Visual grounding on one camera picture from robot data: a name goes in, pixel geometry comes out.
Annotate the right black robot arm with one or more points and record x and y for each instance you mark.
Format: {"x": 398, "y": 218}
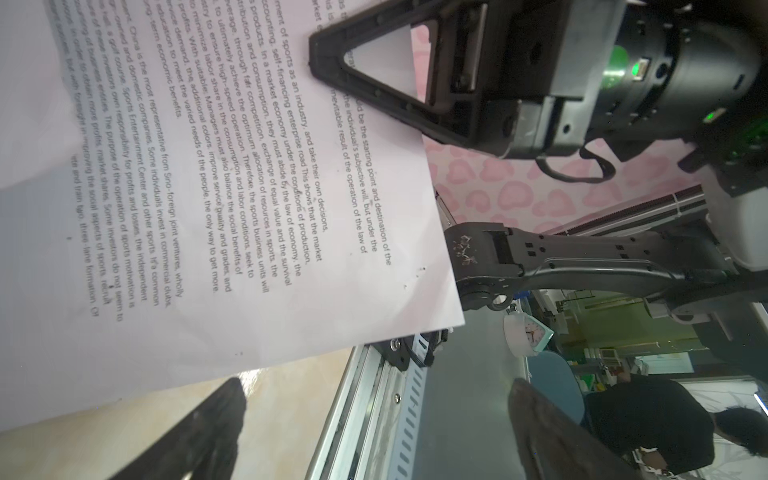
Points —
{"x": 690, "y": 274}

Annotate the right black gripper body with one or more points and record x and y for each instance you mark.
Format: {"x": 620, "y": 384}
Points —
{"x": 573, "y": 71}

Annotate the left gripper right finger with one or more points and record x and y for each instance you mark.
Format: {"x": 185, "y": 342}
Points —
{"x": 552, "y": 446}

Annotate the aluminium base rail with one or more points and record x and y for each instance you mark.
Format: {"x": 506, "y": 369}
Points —
{"x": 372, "y": 428}

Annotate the white desk clock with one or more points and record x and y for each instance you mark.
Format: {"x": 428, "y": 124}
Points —
{"x": 525, "y": 336}

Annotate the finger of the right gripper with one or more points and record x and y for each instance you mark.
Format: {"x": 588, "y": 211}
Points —
{"x": 345, "y": 54}

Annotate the printed sheet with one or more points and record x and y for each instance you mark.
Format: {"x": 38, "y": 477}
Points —
{"x": 225, "y": 212}

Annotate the person in black shirt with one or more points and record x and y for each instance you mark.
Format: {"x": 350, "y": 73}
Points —
{"x": 663, "y": 417}

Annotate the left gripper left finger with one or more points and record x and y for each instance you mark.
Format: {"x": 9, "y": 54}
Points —
{"x": 203, "y": 445}

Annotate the aluminium frame diagonal bar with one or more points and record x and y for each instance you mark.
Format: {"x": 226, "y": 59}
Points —
{"x": 640, "y": 217}

